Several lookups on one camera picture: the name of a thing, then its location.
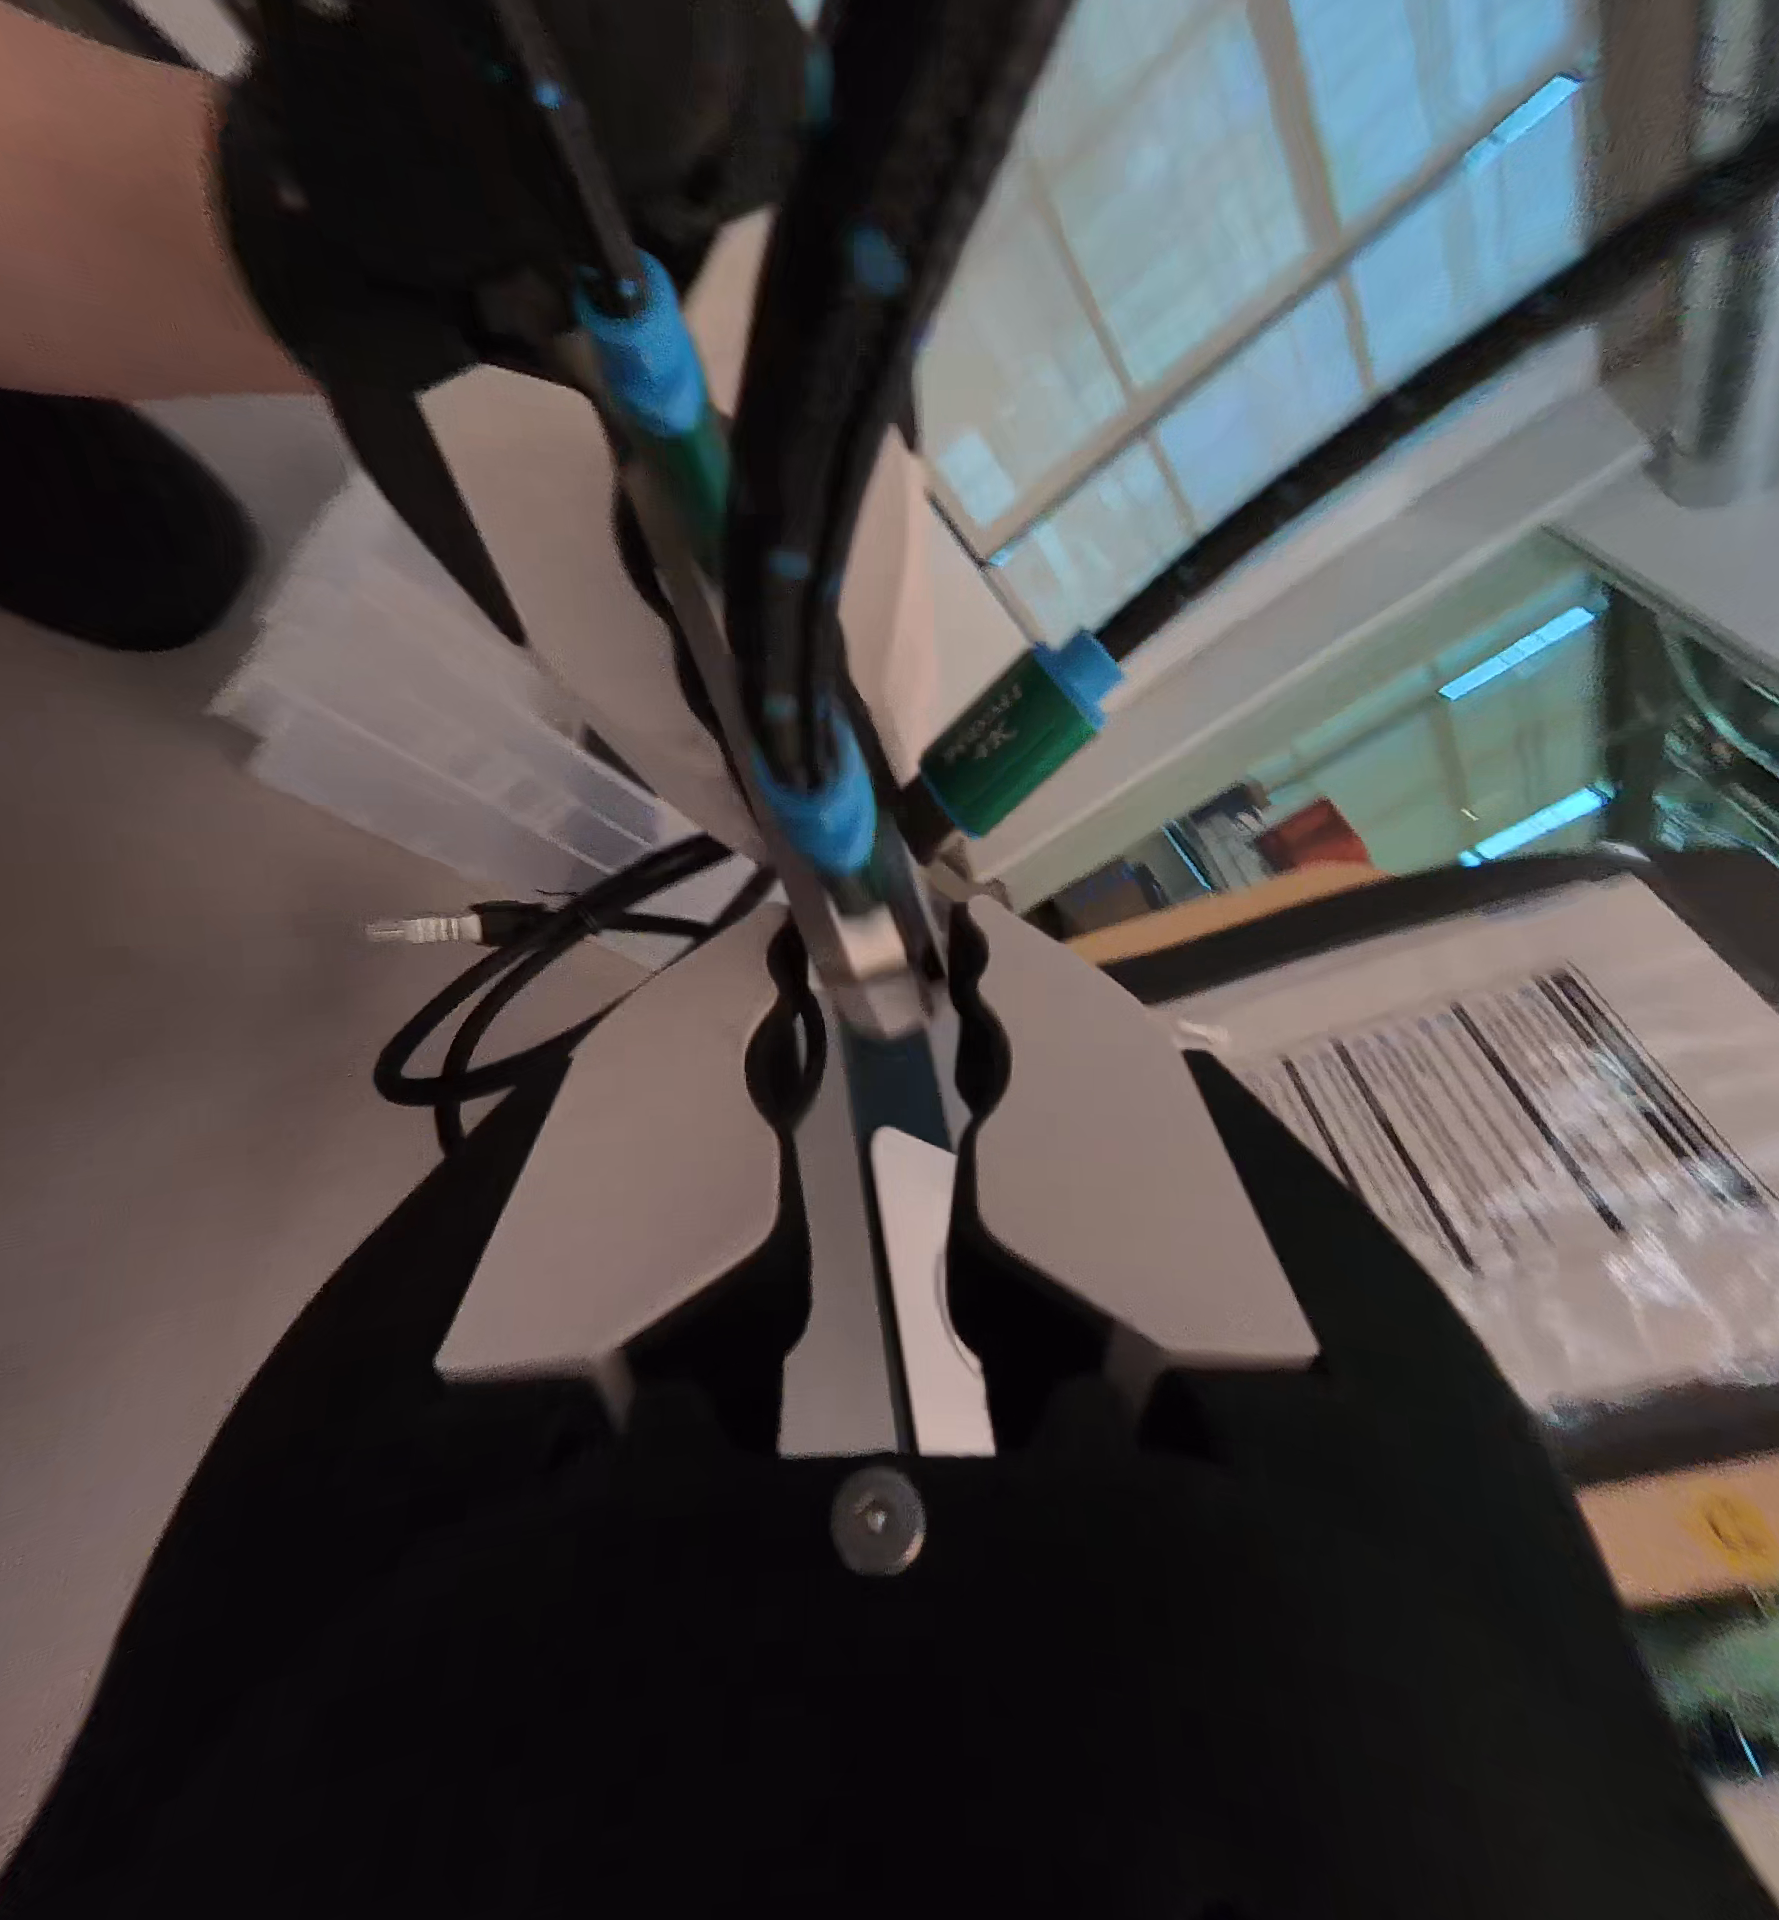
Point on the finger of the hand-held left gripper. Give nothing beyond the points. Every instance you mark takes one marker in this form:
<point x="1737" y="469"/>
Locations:
<point x="561" y="524"/>
<point x="896" y="600"/>

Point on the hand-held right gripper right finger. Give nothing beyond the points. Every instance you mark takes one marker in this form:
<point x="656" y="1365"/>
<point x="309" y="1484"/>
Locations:
<point x="1114" y="1199"/>

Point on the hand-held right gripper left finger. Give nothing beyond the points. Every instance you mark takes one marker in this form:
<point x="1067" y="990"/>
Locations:
<point x="635" y="1199"/>

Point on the clear plastic bin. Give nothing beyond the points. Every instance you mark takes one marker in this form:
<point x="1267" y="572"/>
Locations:
<point x="379" y="719"/>

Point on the dark metal hdmi switch box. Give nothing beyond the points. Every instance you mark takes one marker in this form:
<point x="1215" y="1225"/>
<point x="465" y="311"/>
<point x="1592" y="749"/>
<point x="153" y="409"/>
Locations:
<point x="867" y="975"/>

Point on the person's left forearm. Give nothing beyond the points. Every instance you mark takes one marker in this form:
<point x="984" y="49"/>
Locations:
<point x="65" y="225"/>

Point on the wooden instruction sign board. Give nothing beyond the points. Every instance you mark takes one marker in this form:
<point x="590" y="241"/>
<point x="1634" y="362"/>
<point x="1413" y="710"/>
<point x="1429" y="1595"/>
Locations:
<point x="1505" y="1111"/>

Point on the black padded armrest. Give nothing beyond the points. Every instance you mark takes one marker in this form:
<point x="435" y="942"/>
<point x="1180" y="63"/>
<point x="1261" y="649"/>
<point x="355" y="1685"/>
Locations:
<point x="65" y="511"/>

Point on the silver ventilation duct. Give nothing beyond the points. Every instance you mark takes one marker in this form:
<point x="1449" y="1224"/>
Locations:
<point x="1759" y="299"/>

